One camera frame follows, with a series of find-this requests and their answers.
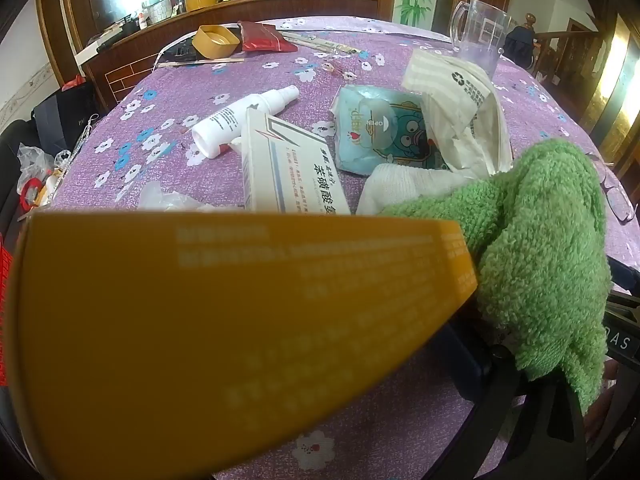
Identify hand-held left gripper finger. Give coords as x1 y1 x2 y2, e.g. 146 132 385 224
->
445 305 591 480

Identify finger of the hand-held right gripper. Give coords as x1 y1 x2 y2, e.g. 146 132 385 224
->
607 256 640 292

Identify green terry towel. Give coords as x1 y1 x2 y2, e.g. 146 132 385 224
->
380 139 613 416

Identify yellow cardboard box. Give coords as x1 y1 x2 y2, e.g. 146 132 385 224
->
10 210 481 480

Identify white medicine box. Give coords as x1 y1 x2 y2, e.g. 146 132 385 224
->
241 108 352 216

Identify translucent plastic bag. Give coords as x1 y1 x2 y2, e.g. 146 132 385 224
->
137 180 216 212

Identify white spray bottle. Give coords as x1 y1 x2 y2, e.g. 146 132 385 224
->
191 85 301 159

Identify eyeglasses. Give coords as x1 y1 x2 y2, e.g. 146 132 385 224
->
585 152 637 224

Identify white knitted cloth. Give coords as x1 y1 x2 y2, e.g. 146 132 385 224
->
356 162 471 216

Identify wooden stair railing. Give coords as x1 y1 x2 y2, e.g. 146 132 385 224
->
522 12 601 81

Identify teal wet wipes packet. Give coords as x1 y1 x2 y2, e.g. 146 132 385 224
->
332 85 451 176

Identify white plastic bag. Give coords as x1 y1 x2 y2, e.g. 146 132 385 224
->
402 49 515 181

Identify clear plastic pitcher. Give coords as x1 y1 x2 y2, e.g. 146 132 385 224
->
448 0 516 78

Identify wrapped chopsticks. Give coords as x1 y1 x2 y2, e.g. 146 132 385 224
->
280 31 361 56

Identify red packet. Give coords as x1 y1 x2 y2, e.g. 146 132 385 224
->
237 21 298 53

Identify purple floral tablecloth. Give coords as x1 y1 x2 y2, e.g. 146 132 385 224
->
47 16 640 480

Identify wooden chopsticks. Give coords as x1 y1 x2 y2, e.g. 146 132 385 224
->
157 58 246 68

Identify red printed bag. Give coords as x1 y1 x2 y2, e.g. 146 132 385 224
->
0 232 16 386

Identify red tape holder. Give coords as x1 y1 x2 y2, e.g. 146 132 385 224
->
22 177 46 211

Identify black paper bag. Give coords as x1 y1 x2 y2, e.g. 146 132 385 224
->
31 80 98 153

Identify clear plastic bag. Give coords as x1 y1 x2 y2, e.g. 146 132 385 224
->
17 142 56 196

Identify white flat box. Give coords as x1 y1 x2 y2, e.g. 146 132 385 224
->
77 35 116 66

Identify black leather sofa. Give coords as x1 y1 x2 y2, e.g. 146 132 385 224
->
0 119 41 241

